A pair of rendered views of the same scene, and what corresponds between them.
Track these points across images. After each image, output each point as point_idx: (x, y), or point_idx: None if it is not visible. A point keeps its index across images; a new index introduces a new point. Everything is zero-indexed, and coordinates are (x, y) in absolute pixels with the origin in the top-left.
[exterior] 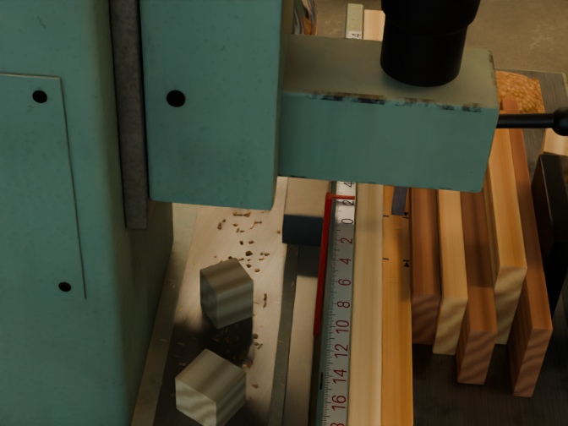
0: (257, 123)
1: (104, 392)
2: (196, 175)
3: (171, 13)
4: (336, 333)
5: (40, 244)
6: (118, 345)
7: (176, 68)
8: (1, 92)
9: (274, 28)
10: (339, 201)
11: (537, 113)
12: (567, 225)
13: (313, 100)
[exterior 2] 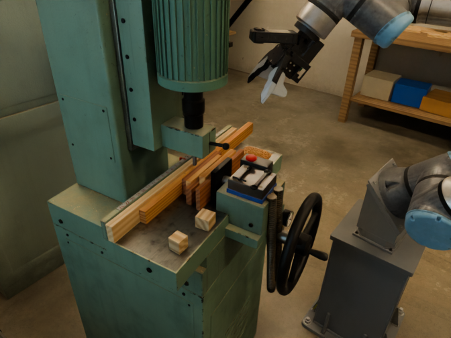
0: (149, 128)
1: (121, 190)
2: (139, 139)
3: (131, 99)
4: (156, 180)
5: (106, 146)
6: (123, 177)
7: (133, 112)
8: (97, 108)
9: (149, 105)
10: (182, 159)
11: (219, 143)
12: (217, 170)
13: (166, 127)
